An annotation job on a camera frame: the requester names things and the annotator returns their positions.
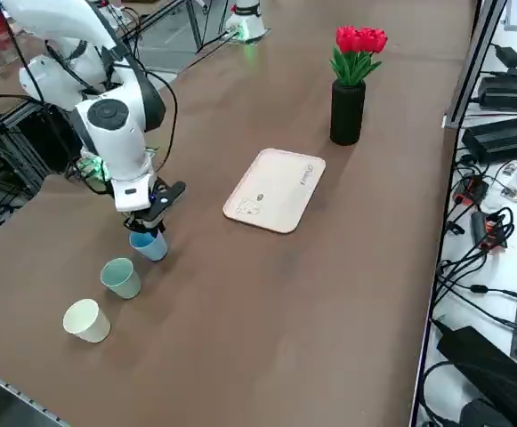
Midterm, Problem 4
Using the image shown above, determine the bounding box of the black flat power supply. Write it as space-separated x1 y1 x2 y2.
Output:
477 75 517 112

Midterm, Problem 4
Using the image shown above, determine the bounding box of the white rectangular tray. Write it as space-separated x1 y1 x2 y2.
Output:
222 149 327 235

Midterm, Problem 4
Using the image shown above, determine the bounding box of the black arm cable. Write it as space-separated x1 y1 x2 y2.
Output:
106 44 180 177

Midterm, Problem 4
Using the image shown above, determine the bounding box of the red artificial tulip bouquet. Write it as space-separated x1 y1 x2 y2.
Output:
328 25 389 88

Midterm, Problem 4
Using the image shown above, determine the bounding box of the small black power adapter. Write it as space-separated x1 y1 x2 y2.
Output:
492 43 517 68

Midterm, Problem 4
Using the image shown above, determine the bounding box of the black socket strip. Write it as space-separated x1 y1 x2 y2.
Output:
469 209 511 254

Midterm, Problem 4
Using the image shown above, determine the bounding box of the small white cup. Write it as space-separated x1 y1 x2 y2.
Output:
62 298 112 343

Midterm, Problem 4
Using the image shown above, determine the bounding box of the small blue cup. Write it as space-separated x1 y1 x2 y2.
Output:
128 230 170 262

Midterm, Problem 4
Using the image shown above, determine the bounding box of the small green cup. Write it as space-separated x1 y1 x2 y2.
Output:
100 257 142 300

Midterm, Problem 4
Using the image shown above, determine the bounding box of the black cable with ferrite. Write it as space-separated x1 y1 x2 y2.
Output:
435 262 517 300

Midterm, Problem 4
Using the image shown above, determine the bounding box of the black metal frame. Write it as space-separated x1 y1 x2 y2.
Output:
0 95 85 201

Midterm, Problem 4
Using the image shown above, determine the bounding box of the black ribbed vase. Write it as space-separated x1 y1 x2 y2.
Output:
329 79 367 146

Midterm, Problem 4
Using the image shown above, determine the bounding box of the aluminium table edge rail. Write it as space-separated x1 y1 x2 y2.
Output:
0 360 71 427

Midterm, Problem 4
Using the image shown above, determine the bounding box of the aluminium camera post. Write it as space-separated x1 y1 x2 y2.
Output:
443 0 508 130

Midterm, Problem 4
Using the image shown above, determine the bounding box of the black ribbed power supply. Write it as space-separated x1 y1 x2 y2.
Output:
461 114 517 165

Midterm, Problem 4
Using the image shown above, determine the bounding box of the black and orange power strip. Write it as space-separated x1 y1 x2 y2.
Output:
452 174 490 206

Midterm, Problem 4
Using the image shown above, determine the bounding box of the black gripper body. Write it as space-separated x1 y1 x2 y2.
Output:
123 181 187 226

